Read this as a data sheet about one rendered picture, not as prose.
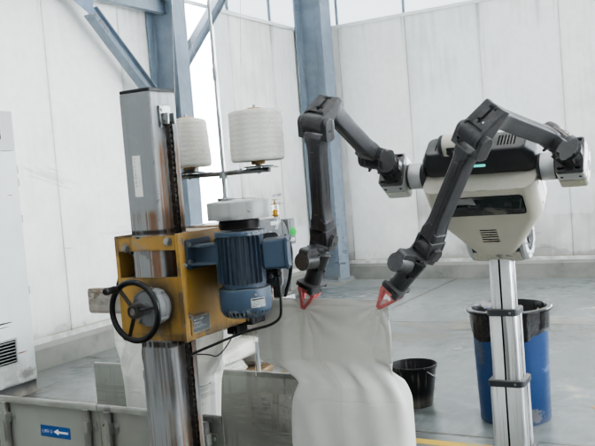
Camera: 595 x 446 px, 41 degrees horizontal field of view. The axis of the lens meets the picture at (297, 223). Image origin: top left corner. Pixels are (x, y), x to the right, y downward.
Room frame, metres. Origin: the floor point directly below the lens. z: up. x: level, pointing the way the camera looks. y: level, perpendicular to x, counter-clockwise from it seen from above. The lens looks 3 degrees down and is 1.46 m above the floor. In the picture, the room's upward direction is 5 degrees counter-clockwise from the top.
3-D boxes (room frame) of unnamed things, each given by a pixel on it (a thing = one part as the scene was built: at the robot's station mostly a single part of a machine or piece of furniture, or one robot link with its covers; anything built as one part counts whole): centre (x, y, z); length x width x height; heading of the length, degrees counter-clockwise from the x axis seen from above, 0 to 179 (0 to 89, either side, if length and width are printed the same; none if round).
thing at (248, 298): (2.30, 0.17, 1.21); 0.15 x 0.15 x 0.25
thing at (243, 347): (5.52, 0.62, 0.32); 0.66 x 0.43 x 0.15; 152
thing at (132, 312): (2.21, 0.47, 1.13); 0.18 x 0.11 x 0.18; 60
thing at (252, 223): (2.30, 0.17, 1.35); 0.12 x 0.12 x 0.04
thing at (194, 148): (2.56, 0.33, 1.61); 0.15 x 0.14 x 0.17; 60
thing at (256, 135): (2.43, 0.10, 1.61); 0.17 x 0.17 x 0.17
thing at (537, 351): (4.56, -1.17, 0.32); 0.51 x 0.48 x 0.65; 150
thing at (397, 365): (4.96, -0.65, 0.13); 0.30 x 0.30 x 0.26
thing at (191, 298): (2.45, 0.36, 1.18); 0.34 x 0.25 x 0.31; 150
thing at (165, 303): (2.27, 0.44, 1.14); 0.11 x 0.06 x 0.11; 60
